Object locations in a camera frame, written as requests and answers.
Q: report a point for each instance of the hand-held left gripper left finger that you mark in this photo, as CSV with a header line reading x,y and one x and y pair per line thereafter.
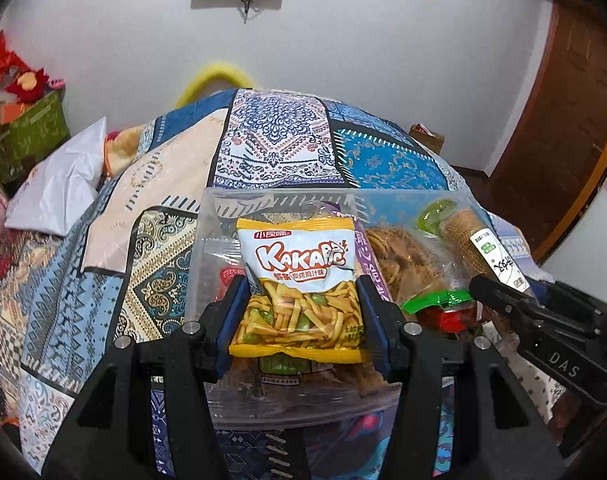
x,y
233,312

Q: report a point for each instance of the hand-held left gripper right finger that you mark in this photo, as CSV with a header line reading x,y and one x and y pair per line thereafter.
x,y
371,315

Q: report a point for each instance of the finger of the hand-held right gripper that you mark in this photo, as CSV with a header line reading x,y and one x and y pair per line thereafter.
x,y
568,297
508,305

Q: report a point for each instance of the clear plastic container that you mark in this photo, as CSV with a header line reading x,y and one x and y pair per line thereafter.
x,y
208,260

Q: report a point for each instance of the clear bag of fried crisps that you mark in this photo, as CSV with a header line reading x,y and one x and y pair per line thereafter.
x,y
408,260

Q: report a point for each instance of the green snack packet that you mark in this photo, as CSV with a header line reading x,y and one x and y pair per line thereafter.
x,y
278,364

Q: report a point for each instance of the yellow snack packet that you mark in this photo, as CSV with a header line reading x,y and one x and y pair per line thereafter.
x,y
298,285

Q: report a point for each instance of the waffle cone snack packet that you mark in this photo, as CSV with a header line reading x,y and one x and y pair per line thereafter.
x,y
476,240

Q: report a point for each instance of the red and orange snack packet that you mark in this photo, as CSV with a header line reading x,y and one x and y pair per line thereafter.
x,y
229,282

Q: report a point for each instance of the purple snack packet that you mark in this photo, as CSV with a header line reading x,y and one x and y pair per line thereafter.
x,y
371,265

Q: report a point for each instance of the brown wooden door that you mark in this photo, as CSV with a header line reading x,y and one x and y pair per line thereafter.
x,y
563,125

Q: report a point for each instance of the patchwork printed blanket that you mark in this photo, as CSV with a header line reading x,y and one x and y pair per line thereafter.
x,y
283,135

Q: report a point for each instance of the cardboard box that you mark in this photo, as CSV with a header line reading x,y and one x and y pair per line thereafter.
x,y
428,137

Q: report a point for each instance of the orange patterned fleece blanket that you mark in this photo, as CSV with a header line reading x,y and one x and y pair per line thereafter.
x,y
123,147

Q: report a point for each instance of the white pillow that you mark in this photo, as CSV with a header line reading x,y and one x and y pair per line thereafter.
x,y
58,185

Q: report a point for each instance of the yellow hoop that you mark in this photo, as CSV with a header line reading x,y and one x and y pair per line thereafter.
x,y
216,77

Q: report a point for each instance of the green storage box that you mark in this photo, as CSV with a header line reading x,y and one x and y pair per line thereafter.
x,y
28,135

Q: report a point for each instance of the pile of red plush decorations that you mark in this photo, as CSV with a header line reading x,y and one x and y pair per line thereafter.
x,y
23,77

